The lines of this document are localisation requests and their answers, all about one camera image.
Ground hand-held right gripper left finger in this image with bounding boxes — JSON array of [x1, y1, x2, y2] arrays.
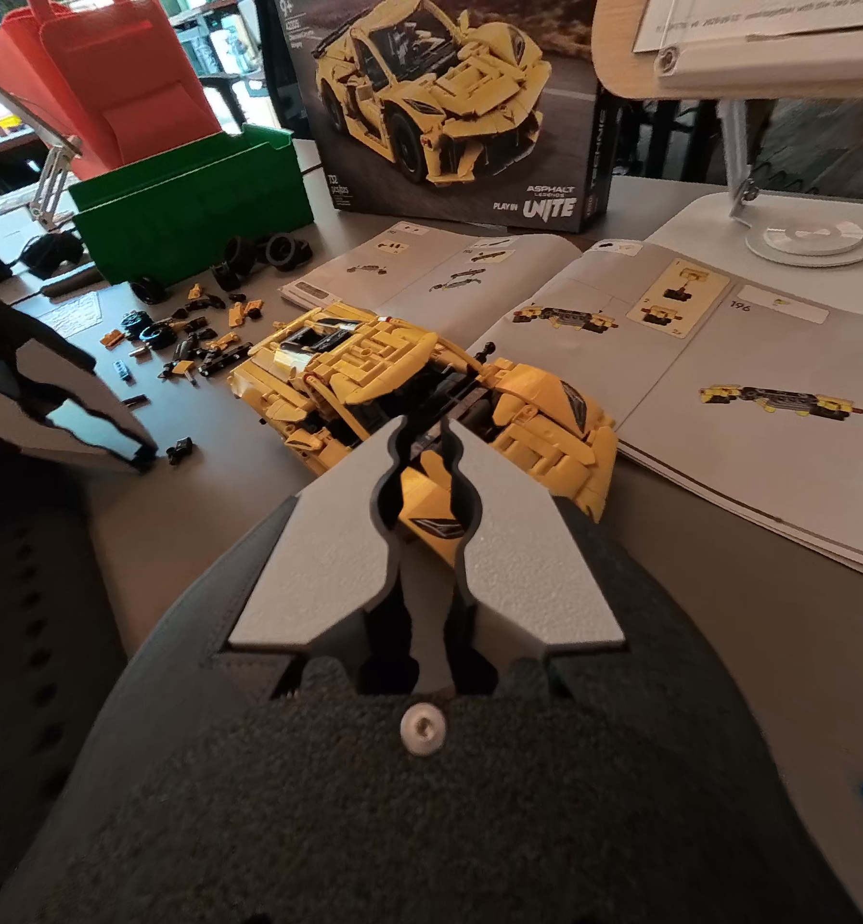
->
[[228, 415, 410, 656]]

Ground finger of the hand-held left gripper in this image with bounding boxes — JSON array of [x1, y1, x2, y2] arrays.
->
[[0, 392, 148, 477], [14, 338, 161, 464]]

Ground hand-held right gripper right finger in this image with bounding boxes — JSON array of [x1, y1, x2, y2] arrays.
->
[[442, 417, 627, 661]]

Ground yellow toy brick car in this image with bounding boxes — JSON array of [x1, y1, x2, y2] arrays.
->
[[228, 303, 619, 569]]

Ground grey desk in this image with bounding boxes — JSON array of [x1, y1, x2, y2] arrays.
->
[[0, 137, 863, 924]]

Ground printed leaflet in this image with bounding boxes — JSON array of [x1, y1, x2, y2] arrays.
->
[[40, 292, 105, 338]]

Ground scattered toy brick pieces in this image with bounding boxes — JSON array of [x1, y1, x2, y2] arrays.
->
[[98, 282, 264, 410]]

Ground metal hinged board stand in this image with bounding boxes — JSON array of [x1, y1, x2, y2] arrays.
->
[[0, 65, 86, 233]]

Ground green plastic bin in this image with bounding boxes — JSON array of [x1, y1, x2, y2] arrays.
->
[[67, 123, 316, 287]]

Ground open instruction booklet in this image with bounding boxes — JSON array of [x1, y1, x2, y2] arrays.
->
[[280, 220, 863, 589]]

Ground white board stand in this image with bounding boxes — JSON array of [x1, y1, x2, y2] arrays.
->
[[646, 97, 863, 270]]

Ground toy car set box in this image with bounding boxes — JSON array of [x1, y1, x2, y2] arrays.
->
[[276, 0, 616, 236]]

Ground wooden display board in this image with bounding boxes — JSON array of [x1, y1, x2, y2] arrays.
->
[[592, 0, 863, 103]]

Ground printed instruction sheet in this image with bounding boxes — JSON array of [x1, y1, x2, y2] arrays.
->
[[633, 0, 863, 56]]

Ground black tool handle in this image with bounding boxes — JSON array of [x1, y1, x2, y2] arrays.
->
[[40, 263, 105, 299]]

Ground black strap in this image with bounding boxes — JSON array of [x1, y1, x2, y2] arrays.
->
[[20, 232, 86, 280]]

